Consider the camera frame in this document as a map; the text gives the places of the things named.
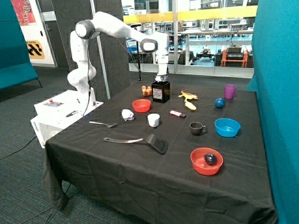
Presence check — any black tripod stand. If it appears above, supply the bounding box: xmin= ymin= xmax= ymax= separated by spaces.
xmin=130 ymin=23 xmax=143 ymax=81

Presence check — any pink highlighter marker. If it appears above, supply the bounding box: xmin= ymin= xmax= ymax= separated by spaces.
xmin=170 ymin=110 xmax=186 ymax=118

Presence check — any purple plastic cup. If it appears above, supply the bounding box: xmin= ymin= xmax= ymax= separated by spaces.
xmin=224 ymin=84 xmax=236 ymax=99

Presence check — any teal partition panel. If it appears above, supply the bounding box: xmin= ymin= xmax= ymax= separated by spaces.
xmin=247 ymin=0 xmax=299 ymax=224

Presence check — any black tablecloth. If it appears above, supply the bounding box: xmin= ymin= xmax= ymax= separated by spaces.
xmin=43 ymin=83 xmax=278 ymax=224

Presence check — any white plastic cup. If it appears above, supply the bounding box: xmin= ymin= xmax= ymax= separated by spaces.
xmin=148 ymin=113 xmax=160 ymax=127

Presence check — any red wall poster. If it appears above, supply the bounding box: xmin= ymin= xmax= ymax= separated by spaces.
xmin=11 ymin=0 xmax=36 ymax=26

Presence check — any teal sofa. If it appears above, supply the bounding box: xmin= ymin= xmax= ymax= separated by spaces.
xmin=0 ymin=0 xmax=39 ymax=90

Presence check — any black floor cable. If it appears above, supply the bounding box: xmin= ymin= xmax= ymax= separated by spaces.
xmin=0 ymin=136 xmax=38 ymax=161

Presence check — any white paper ball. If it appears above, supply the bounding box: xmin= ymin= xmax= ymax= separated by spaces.
xmin=155 ymin=74 xmax=168 ymax=82

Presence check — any small red bowl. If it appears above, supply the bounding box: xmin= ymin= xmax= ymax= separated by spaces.
xmin=132 ymin=99 xmax=151 ymax=113

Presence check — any yellow toy banana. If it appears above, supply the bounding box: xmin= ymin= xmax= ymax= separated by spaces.
xmin=185 ymin=101 xmax=197 ymax=111

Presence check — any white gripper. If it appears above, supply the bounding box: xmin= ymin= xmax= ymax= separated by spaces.
xmin=156 ymin=54 xmax=169 ymax=75

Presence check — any orange wheeled robot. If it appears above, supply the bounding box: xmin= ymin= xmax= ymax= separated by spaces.
xmin=214 ymin=45 xmax=254 ymax=68

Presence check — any blue ball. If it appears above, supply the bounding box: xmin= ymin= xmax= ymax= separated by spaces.
xmin=214 ymin=98 xmax=225 ymax=109

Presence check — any yellow black sign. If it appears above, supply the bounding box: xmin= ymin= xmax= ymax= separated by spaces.
xmin=26 ymin=40 xmax=45 ymax=60

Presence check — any white robot control box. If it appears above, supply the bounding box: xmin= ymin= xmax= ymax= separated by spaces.
xmin=31 ymin=90 xmax=103 ymax=148

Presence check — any orange toy blob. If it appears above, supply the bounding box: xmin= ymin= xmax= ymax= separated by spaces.
xmin=142 ymin=85 xmax=152 ymax=97

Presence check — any large red bowl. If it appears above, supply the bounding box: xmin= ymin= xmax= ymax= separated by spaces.
xmin=190 ymin=147 xmax=223 ymax=175

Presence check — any black coffee cup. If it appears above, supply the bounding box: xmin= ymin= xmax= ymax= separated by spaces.
xmin=189 ymin=122 xmax=207 ymax=136

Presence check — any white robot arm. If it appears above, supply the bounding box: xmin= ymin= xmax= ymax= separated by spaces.
xmin=67 ymin=12 xmax=169 ymax=106

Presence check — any blue plastic bowl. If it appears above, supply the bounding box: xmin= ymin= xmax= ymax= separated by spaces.
xmin=214 ymin=118 xmax=241 ymax=138

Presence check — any yellow toy lizard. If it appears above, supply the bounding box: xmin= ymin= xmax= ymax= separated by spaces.
xmin=178 ymin=90 xmax=198 ymax=102

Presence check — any black slotted spatula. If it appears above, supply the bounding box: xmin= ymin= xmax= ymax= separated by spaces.
xmin=104 ymin=134 xmax=168 ymax=155

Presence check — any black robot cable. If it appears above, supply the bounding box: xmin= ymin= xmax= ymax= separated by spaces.
xmin=81 ymin=30 xmax=159 ymax=117

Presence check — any dark purple plum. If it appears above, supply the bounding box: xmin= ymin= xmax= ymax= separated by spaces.
xmin=204 ymin=153 xmax=217 ymax=165

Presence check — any black square bin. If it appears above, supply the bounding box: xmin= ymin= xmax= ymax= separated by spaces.
xmin=151 ymin=81 xmax=170 ymax=103

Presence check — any silver metal fork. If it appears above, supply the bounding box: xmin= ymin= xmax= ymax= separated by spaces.
xmin=89 ymin=121 xmax=117 ymax=128

